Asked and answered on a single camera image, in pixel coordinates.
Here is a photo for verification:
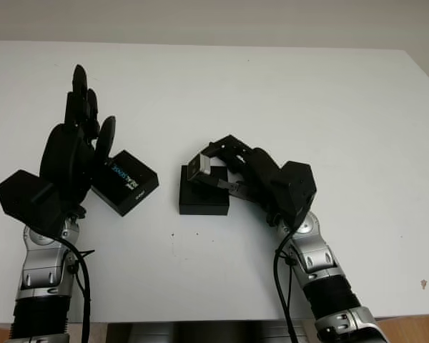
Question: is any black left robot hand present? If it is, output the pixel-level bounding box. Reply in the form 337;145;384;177
39;64;117;216

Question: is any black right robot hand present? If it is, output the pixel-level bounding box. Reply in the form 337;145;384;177
199;134;283;229

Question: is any small silver depth camera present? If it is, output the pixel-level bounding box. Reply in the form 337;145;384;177
187;153;214;179

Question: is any black box base with insert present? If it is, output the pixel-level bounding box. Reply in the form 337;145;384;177
178;164;231;216

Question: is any black RealSense box lid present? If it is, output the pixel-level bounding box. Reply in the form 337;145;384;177
91;149;161;217

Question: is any dark grey robot torso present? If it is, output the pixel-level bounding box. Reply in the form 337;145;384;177
107;321;305;343

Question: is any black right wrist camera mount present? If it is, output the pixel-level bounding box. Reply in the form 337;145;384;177
271;160;316;229

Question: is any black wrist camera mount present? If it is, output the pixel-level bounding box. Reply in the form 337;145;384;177
0;169;76;239
271;160;316;229

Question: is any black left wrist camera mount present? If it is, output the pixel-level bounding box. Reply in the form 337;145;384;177
0;169;76;239

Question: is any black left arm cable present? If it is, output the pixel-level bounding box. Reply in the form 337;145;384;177
59;235;96;343

